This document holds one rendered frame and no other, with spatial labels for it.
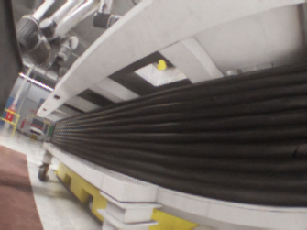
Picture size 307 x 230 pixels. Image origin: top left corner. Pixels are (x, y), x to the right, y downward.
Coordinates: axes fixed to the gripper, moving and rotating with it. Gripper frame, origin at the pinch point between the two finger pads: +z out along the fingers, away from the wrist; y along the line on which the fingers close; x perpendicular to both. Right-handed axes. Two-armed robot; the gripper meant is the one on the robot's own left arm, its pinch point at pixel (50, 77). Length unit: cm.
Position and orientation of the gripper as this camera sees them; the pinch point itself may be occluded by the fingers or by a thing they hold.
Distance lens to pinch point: 125.9
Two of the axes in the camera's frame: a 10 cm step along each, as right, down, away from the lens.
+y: -7.8, -3.5, -5.1
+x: 5.9, -1.5, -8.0
